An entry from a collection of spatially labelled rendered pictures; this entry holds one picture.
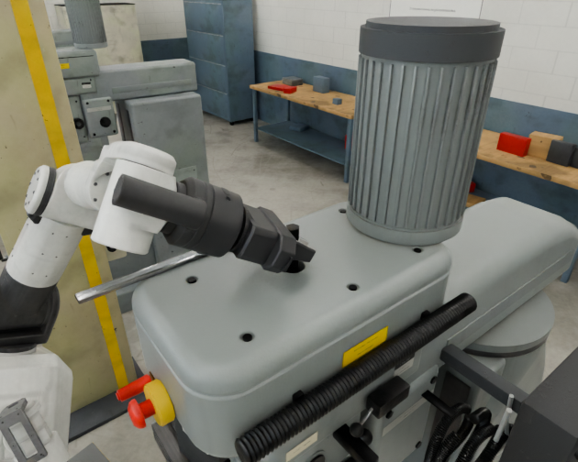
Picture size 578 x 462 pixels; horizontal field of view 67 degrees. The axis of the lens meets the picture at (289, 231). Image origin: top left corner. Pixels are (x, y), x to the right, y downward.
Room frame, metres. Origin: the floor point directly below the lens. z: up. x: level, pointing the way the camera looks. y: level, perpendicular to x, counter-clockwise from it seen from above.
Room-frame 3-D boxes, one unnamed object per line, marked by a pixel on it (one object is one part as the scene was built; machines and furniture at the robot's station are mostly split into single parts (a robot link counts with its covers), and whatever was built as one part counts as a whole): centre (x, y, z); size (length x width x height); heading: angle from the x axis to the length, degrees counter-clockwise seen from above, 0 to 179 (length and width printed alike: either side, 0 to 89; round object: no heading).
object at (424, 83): (0.69, -0.20, 2.05); 0.20 x 0.20 x 0.32
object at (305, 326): (0.55, -0.02, 1.81); 0.47 x 0.26 x 0.16; 128
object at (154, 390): (0.40, 0.18, 1.76); 0.06 x 0.02 x 0.06; 38
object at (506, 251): (0.85, -0.40, 1.66); 0.80 x 0.23 x 0.20; 128
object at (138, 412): (0.39, 0.20, 1.76); 0.04 x 0.03 x 0.04; 38
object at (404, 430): (0.66, -0.16, 1.47); 0.24 x 0.19 x 0.26; 38
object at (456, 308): (0.45, -0.12, 1.79); 0.45 x 0.04 x 0.04; 128
